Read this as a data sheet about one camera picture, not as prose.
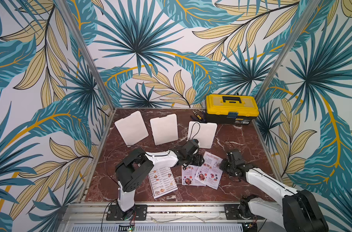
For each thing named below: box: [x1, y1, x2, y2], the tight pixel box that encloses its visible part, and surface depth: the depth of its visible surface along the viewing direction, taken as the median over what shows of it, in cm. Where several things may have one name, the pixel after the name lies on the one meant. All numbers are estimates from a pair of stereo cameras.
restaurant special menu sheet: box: [194, 151, 224, 190], surface depth 89 cm
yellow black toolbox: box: [205, 94, 260, 126], surface depth 102 cm
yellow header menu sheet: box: [147, 166, 179, 200], surface depth 85 cm
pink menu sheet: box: [181, 164, 206, 187], surface depth 86 cm
